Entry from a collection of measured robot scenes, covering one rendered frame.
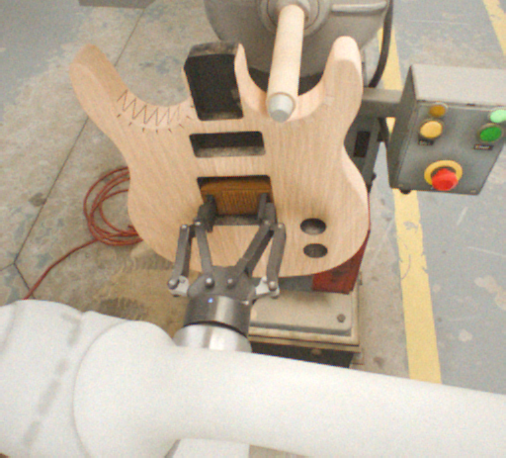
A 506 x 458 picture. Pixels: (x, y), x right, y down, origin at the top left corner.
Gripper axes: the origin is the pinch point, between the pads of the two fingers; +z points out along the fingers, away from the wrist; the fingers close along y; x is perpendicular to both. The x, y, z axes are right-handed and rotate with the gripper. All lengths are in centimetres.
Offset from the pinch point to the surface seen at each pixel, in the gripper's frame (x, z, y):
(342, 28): 14.7, 18.6, 14.6
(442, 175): -10.8, 15.1, 30.2
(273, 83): 19.9, -1.2, 7.4
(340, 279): -69, 33, 13
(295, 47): 19.7, 5.9, 9.4
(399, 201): -111, 100, 36
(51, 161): -87, 106, -116
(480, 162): -10.3, 17.3, 36.4
